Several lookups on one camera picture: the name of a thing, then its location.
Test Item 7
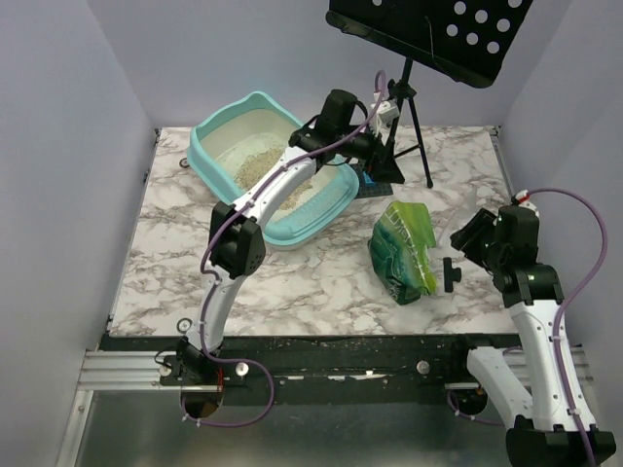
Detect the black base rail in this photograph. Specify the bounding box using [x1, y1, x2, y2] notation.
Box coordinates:
[99, 334, 554, 406]

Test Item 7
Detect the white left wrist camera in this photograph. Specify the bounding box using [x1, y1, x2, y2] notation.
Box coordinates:
[368, 99, 400, 134]

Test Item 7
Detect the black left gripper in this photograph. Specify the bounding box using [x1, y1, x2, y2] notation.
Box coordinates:
[334, 118, 404, 183]

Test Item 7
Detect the black tripod stand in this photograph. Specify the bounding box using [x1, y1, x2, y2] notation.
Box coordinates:
[385, 58, 434, 189]

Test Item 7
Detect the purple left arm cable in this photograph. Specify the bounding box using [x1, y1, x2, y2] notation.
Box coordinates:
[180, 70, 390, 429]

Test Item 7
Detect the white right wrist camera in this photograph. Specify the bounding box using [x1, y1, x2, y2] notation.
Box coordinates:
[511, 190, 539, 217]

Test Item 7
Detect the black bag clip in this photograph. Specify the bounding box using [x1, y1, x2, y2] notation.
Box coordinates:
[443, 257, 462, 294]

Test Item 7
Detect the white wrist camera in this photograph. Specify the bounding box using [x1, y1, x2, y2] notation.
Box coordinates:
[368, 99, 400, 134]
[511, 190, 539, 217]

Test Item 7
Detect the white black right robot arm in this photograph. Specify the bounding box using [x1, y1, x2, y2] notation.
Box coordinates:
[447, 202, 616, 466]

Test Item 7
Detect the beige litter pile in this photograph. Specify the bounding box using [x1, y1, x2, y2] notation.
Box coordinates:
[235, 146, 312, 210]

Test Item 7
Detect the teal cat litter box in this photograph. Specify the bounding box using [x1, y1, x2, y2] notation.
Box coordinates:
[188, 90, 361, 253]

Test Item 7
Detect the black lego baseplate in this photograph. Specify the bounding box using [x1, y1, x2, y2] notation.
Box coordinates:
[350, 164, 393, 198]

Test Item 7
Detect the black music stand tray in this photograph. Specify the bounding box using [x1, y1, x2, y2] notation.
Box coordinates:
[325, 0, 532, 89]

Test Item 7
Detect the clear plastic scoop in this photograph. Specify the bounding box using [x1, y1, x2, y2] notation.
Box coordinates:
[436, 207, 461, 249]

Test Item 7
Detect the green litter bag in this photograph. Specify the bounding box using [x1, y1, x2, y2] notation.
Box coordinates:
[368, 200, 437, 305]

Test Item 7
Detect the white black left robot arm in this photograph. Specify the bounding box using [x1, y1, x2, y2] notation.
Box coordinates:
[175, 88, 404, 384]

